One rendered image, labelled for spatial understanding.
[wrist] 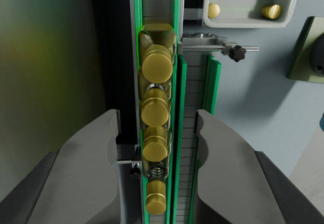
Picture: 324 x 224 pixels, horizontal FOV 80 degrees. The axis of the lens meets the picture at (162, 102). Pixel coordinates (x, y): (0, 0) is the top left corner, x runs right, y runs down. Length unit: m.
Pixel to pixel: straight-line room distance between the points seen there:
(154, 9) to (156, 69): 0.29
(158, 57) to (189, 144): 0.46
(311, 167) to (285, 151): 1.50
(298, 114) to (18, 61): 0.84
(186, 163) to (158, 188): 0.34
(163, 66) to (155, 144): 0.10
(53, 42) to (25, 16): 0.05
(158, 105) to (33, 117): 0.13
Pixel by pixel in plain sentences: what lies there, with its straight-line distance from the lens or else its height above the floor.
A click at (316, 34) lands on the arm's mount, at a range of 0.76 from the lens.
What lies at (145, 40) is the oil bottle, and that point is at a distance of 0.28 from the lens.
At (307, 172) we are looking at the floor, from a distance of 2.49.
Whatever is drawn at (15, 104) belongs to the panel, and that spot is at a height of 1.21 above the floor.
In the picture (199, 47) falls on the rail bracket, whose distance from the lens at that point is 0.42.
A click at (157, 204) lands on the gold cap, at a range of 0.35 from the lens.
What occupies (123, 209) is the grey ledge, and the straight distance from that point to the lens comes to 0.87.
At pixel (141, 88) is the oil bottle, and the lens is 0.30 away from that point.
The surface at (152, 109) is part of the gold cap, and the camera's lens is 0.23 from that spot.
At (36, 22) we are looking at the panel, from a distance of 0.25.
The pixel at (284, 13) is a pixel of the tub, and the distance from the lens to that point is 0.63.
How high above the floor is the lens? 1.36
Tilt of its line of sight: 63 degrees down
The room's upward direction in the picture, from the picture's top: 177 degrees clockwise
